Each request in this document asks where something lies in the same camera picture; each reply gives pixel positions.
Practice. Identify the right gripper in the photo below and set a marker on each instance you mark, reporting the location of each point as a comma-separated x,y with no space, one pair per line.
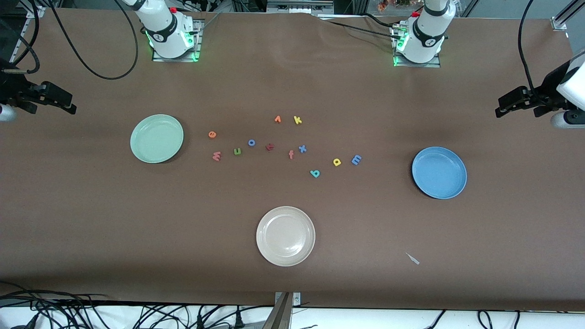
13,89

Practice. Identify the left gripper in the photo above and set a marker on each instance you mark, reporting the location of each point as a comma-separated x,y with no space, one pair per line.
545,96

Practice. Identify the blue foam letter m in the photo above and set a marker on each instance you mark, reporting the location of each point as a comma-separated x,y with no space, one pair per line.
356,160

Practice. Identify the pink foam letter w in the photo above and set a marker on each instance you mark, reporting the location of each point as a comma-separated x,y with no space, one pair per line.
216,156

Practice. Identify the teal foam letter b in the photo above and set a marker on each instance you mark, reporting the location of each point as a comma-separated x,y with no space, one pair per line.
313,173

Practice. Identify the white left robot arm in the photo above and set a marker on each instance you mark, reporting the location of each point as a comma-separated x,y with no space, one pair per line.
425,36

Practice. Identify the blue plate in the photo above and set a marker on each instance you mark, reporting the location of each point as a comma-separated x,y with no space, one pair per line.
439,172

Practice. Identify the green plate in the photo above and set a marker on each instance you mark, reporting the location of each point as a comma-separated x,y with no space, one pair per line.
156,139

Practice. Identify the orange flowers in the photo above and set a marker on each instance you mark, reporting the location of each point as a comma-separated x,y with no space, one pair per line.
383,5

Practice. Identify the small white tape scrap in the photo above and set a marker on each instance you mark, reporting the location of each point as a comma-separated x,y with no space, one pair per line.
413,259

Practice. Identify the yellow foam letter k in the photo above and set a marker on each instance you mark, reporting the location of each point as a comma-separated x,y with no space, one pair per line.
296,119

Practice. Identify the brown paper table cover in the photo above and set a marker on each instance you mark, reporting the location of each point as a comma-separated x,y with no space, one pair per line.
292,82

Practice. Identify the metal rack unit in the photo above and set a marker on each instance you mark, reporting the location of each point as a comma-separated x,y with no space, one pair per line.
299,7

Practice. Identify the beige plate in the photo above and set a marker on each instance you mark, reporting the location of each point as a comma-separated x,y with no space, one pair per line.
285,236

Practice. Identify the aluminium corner bracket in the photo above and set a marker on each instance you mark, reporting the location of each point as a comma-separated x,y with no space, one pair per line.
560,23

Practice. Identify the aluminium frame profile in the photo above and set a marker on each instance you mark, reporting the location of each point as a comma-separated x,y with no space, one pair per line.
36,11

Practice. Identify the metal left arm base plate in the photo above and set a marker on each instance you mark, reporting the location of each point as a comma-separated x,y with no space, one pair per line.
418,65

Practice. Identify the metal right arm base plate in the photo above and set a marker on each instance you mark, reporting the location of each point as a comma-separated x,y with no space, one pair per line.
199,32

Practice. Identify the small metal clamp bracket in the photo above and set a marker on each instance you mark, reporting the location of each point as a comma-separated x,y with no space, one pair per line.
297,299

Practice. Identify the metal camera pole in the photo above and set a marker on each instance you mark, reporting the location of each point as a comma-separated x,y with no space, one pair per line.
279,315

